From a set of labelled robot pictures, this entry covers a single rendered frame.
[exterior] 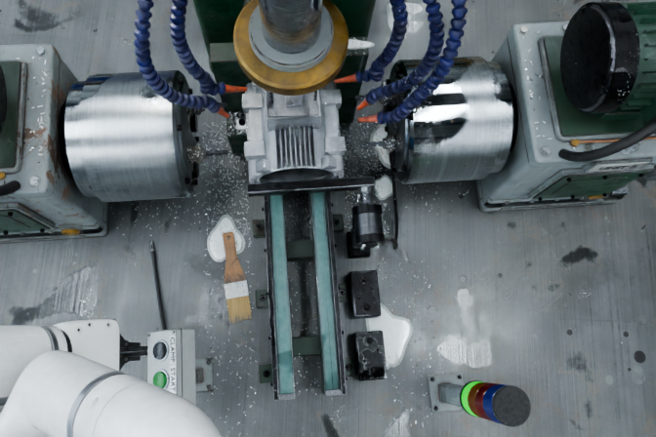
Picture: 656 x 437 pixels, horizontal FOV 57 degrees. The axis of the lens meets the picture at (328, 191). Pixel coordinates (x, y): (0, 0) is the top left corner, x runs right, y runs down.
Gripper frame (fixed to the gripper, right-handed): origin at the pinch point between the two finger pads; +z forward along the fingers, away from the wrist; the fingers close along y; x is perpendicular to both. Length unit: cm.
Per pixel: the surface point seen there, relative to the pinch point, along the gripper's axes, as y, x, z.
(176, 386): -6.2, -3.3, 6.6
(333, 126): 40, -28, 25
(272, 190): 28.9, -15.8, 20.8
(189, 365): -2.9, -3.5, 9.9
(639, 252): 15, -75, 85
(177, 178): 30.4, -5.1, 5.5
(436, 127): 36, -48, 27
